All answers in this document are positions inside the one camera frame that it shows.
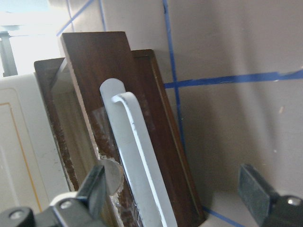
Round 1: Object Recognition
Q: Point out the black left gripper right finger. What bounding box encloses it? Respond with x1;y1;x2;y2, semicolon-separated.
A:
238;164;280;226

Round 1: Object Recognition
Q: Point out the dark wooden drawer frame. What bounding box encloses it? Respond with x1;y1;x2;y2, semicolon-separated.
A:
34;50;205;227

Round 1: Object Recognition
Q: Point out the dark wooden drawer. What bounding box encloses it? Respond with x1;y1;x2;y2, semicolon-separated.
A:
61;32;205;227

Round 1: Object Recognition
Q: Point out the white drawer handle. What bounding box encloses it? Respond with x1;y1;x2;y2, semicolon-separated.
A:
99;78;177;227

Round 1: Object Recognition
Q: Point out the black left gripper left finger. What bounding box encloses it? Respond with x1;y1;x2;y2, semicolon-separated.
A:
77;165;107;219

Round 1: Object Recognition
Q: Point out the white cabinet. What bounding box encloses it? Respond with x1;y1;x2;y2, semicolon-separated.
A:
0;73;69;213

